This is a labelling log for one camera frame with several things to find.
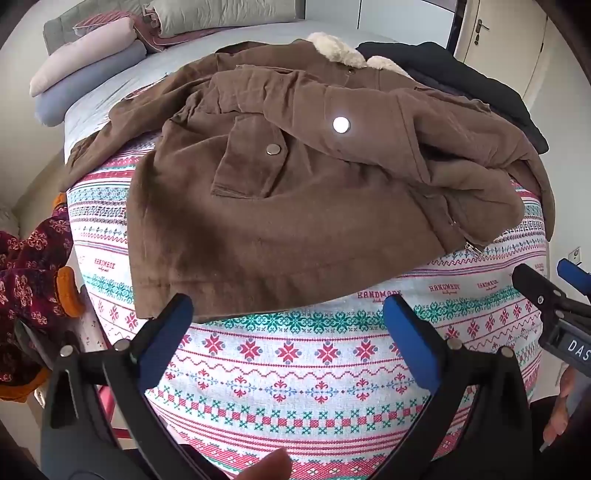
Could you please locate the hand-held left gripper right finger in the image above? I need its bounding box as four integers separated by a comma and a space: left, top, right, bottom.
374, 294, 541, 480

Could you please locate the patterned white red blanket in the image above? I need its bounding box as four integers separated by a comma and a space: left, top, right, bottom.
65, 134, 552, 480

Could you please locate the white door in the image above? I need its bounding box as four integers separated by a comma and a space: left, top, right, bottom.
462, 0, 550, 107

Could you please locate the person's left hand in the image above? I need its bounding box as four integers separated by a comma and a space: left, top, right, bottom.
228, 448, 293, 480

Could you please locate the blue pillow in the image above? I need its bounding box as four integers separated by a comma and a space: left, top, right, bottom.
36, 41, 148, 127

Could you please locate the dark red patterned garment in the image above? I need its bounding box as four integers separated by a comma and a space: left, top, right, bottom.
0, 191, 88, 402

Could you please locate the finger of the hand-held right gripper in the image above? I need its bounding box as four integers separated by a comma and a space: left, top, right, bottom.
556, 258, 591, 297
512, 263, 568, 319

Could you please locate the pink striped pillow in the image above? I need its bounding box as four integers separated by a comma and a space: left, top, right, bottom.
74, 13, 218, 52

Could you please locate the black padded jacket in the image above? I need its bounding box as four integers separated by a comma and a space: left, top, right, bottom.
355, 41, 550, 155

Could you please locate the grey pillow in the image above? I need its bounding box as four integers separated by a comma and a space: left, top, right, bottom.
145, 0, 298, 40

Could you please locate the person's right hand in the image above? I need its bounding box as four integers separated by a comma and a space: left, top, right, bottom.
540, 367, 591, 453

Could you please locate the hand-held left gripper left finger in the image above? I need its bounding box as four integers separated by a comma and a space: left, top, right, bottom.
41, 293, 195, 480

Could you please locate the brown fur-collared jacket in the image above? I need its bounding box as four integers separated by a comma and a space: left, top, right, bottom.
59, 31, 557, 324

